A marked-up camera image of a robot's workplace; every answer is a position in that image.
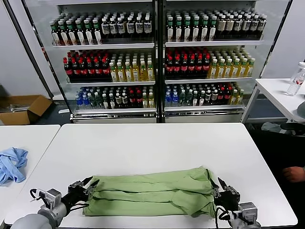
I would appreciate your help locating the clear green water bottle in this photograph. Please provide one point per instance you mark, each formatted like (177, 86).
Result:
(98, 102)
(189, 99)
(182, 99)
(92, 102)

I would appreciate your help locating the beverage display cabinet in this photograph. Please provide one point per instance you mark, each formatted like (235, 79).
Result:
(107, 46)
(209, 44)

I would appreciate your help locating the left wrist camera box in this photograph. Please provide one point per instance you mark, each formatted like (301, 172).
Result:
(53, 196)

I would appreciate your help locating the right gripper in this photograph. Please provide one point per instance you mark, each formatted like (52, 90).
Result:
(227, 199)

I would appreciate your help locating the small white floor piece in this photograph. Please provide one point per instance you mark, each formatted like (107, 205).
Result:
(63, 111)

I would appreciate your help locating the beige-label drink bottle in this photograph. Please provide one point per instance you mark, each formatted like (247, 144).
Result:
(230, 23)
(221, 24)

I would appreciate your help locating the person's bare hand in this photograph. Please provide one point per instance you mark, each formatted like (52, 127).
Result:
(295, 174)

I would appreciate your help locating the white side table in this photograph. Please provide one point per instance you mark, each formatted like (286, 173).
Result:
(274, 90)

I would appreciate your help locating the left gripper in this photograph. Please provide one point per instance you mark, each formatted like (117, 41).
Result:
(78, 192)

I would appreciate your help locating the red-cap cola bottle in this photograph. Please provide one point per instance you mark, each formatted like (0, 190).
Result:
(90, 68)
(106, 68)
(192, 65)
(228, 96)
(207, 65)
(68, 69)
(98, 68)
(83, 69)
(139, 100)
(177, 66)
(75, 69)
(200, 65)
(169, 66)
(221, 96)
(185, 65)
(132, 100)

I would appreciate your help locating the open glass cabinet door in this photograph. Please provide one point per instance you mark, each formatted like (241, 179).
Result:
(35, 47)
(277, 35)

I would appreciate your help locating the clear plastic water bottle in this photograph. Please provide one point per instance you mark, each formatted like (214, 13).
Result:
(295, 83)

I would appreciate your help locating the black chair armrest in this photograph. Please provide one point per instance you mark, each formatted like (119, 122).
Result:
(293, 127)

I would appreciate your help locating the light green polo shirt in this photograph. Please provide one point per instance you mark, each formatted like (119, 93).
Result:
(147, 190)

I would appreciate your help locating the white-cap dark labelled bottle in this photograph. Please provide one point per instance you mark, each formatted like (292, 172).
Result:
(105, 28)
(113, 27)
(130, 26)
(246, 23)
(121, 27)
(238, 23)
(254, 23)
(139, 26)
(147, 25)
(262, 23)

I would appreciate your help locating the grey rounded object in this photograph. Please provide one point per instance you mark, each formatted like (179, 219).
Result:
(302, 109)

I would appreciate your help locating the blue water bottle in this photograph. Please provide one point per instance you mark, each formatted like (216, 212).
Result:
(78, 103)
(175, 100)
(86, 103)
(168, 100)

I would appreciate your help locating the brown cardboard box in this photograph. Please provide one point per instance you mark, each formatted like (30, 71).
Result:
(22, 117)

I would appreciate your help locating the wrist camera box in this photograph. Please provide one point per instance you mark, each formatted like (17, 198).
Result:
(53, 196)
(247, 211)

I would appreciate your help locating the crumpled light blue shirt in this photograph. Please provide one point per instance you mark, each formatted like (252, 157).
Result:
(13, 164)

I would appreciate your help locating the small white-cap dark bottle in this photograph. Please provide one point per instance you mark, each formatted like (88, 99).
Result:
(105, 102)
(195, 100)
(112, 102)
(202, 99)
(215, 97)
(208, 98)
(125, 101)
(118, 102)

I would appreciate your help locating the silver metal rods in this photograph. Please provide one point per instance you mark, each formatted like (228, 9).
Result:
(16, 108)

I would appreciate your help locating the green-cap dark tea bottle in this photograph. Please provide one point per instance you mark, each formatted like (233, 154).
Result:
(212, 29)
(72, 35)
(97, 34)
(187, 31)
(80, 34)
(196, 30)
(179, 31)
(55, 35)
(204, 30)
(89, 34)
(64, 35)
(170, 31)

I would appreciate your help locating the yellow juice bottle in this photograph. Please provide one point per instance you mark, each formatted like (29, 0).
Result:
(143, 73)
(250, 69)
(213, 71)
(243, 69)
(121, 74)
(240, 97)
(151, 101)
(135, 73)
(114, 74)
(128, 74)
(150, 72)
(145, 101)
(228, 70)
(236, 70)
(233, 98)
(221, 71)

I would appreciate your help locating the grey-green cloth bundle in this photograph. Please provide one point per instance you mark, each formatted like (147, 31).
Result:
(271, 127)

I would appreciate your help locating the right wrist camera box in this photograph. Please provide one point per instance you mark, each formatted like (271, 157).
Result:
(247, 211)

